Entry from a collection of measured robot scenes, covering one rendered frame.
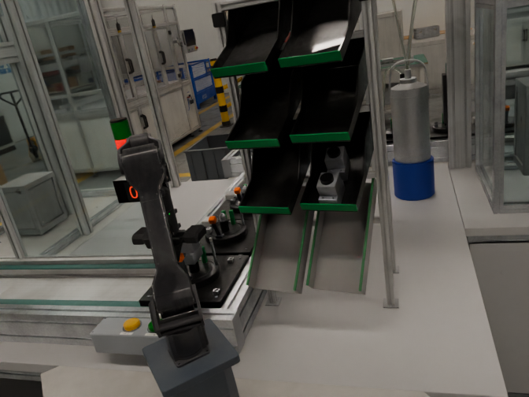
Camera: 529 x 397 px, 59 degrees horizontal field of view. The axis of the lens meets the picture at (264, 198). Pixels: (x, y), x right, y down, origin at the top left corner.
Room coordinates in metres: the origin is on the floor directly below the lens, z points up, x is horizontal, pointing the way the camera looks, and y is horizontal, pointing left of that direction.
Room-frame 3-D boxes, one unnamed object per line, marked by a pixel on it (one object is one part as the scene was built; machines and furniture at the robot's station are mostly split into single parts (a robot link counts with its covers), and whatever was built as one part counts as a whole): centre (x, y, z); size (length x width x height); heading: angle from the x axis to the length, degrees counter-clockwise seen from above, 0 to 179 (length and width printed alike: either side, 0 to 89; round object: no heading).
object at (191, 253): (1.18, 0.23, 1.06); 0.08 x 0.04 x 0.07; 161
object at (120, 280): (1.29, 0.50, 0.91); 0.84 x 0.28 x 0.10; 71
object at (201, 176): (3.31, 0.14, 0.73); 0.62 x 0.42 x 0.23; 71
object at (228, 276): (1.17, 0.23, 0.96); 0.24 x 0.24 x 0.02; 71
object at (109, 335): (0.99, 0.38, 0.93); 0.21 x 0.07 x 0.06; 71
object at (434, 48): (8.33, -2.84, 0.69); 2.42 x 1.03 x 1.38; 70
